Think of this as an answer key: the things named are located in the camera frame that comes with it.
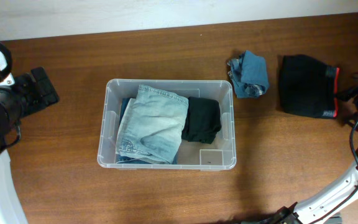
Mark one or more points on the clear plastic storage container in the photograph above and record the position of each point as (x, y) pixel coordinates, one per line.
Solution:
(220, 155)

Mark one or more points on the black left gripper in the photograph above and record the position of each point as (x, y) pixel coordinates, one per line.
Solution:
(34, 92)

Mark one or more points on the black shorts with red band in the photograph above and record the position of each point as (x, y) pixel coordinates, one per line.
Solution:
(308, 87)

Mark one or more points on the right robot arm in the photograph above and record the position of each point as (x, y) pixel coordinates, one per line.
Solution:
(326, 204)

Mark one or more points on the dark blue jeans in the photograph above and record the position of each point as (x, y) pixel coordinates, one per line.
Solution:
(145, 139)

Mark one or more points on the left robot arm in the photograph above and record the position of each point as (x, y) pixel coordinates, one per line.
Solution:
(11, 210)

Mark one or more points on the black cloth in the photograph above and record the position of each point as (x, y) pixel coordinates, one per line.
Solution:
(203, 120)

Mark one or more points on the light grey jeans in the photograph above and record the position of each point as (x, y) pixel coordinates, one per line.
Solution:
(161, 103)

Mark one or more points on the small blue denim garment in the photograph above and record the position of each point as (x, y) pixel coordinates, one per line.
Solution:
(249, 75)

